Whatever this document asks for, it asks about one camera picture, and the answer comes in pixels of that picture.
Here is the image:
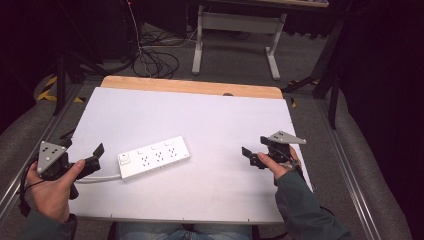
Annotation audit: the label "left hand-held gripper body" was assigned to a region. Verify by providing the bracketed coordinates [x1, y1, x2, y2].
[35, 140, 95, 201]

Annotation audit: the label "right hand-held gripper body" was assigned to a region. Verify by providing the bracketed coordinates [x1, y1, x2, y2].
[255, 130, 307, 170]

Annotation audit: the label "white power strip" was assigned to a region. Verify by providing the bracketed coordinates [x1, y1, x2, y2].
[117, 135, 191, 182]

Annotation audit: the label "person's right hand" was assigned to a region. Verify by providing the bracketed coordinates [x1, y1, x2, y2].
[257, 145, 302, 181]

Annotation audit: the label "person's left hand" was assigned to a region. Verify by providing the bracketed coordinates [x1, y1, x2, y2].
[26, 159, 86, 224]

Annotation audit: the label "black metal stand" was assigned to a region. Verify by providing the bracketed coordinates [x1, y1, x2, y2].
[281, 19, 348, 130]

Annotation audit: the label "person's legs in jeans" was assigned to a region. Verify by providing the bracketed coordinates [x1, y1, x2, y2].
[115, 221, 254, 240]

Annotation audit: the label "black tripod stand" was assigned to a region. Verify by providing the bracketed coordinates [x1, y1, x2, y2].
[52, 0, 111, 116]

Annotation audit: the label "white power strip cable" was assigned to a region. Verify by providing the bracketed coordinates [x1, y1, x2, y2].
[74, 173, 122, 185]

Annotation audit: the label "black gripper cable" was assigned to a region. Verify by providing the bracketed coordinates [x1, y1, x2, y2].
[18, 157, 48, 218]

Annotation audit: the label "black cables on floor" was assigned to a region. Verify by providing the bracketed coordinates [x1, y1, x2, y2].
[131, 29, 181, 80]

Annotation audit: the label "grey metal desk frame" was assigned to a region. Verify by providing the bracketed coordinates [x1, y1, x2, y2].
[191, 4, 288, 81]

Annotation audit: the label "white cable on floor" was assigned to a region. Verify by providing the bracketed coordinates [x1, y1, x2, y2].
[127, 0, 198, 78]

